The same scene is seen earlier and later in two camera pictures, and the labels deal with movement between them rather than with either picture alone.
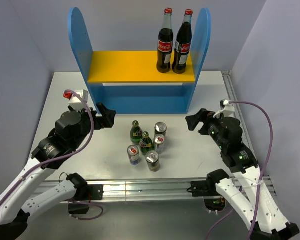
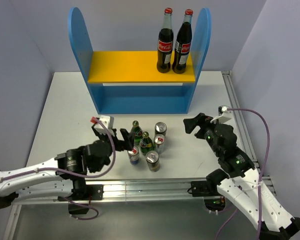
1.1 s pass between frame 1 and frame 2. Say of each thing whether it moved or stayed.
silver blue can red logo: stayed
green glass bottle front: stayed
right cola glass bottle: stayed
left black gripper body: moved
